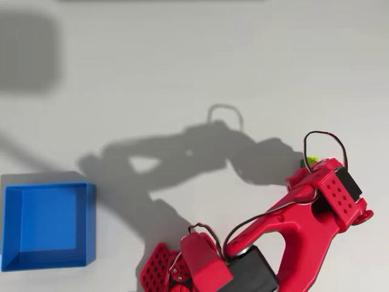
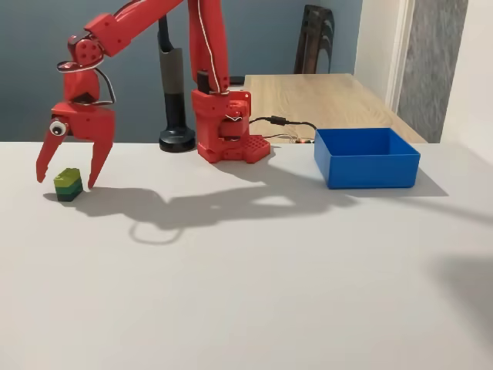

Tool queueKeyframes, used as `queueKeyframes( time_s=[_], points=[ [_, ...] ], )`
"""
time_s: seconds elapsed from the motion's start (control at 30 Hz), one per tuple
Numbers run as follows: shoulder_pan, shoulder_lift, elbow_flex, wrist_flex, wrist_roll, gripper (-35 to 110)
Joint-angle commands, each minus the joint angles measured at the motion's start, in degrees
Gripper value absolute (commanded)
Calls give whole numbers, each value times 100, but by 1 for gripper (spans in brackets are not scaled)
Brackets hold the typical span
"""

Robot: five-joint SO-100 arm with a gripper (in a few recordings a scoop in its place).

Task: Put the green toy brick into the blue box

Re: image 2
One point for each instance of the green lego brick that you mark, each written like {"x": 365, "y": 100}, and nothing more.
{"x": 69, "y": 187}

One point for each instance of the red robot arm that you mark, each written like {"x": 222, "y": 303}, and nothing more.
{"x": 208, "y": 42}

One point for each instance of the blue plastic bin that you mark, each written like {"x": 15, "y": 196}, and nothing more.
{"x": 366, "y": 169}

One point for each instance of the light wooden table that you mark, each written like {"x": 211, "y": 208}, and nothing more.
{"x": 327, "y": 100}

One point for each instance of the dark brown wooden chair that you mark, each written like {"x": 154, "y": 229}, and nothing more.
{"x": 314, "y": 38}

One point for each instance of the black camera stand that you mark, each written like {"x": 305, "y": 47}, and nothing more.
{"x": 174, "y": 96}

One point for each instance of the white door frame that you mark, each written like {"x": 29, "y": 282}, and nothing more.
{"x": 398, "y": 54}

